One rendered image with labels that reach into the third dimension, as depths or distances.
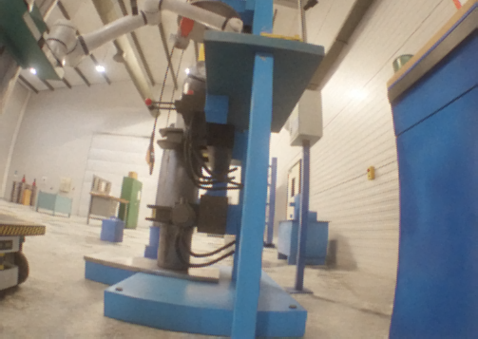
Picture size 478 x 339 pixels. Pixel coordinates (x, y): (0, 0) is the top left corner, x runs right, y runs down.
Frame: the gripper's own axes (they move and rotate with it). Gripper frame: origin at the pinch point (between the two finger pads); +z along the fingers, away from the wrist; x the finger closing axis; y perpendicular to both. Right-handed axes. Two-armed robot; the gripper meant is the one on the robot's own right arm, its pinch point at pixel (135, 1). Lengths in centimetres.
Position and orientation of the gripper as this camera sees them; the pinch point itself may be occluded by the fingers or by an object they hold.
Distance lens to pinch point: 111.5
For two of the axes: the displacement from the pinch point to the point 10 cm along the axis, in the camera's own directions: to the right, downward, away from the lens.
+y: -9.0, 2.4, -3.8
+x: 3.6, -1.0, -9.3
